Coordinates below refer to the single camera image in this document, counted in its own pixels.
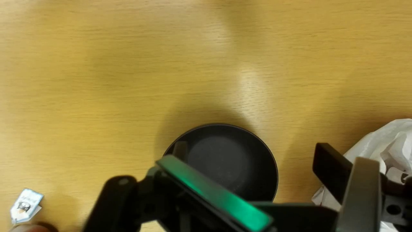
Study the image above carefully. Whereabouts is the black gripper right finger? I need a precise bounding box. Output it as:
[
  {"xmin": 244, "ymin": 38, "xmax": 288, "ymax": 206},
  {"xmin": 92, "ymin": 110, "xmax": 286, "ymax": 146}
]
[{"xmin": 313, "ymin": 142, "xmax": 381, "ymax": 232}]

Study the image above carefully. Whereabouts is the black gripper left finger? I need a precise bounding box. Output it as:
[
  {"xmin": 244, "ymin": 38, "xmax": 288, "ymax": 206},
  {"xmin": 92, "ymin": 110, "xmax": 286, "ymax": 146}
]
[{"xmin": 147, "ymin": 155, "xmax": 274, "ymax": 232}]

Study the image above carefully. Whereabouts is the black round pan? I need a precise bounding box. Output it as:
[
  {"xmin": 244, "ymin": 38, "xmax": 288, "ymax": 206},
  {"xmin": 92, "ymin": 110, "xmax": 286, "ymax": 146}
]
[{"xmin": 163, "ymin": 123, "xmax": 278, "ymax": 200}]

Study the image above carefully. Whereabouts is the white orange plastic bag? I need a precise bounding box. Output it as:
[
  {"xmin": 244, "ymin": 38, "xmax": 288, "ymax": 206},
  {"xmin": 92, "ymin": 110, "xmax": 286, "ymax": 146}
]
[{"xmin": 310, "ymin": 118, "xmax": 412, "ymax": 207}]

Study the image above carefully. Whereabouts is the small white paper tag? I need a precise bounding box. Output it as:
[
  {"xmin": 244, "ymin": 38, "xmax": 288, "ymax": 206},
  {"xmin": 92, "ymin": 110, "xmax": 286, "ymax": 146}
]
[{"xmin": 10, "ymin": 188, "xmax": 44, "ymax": 224}]

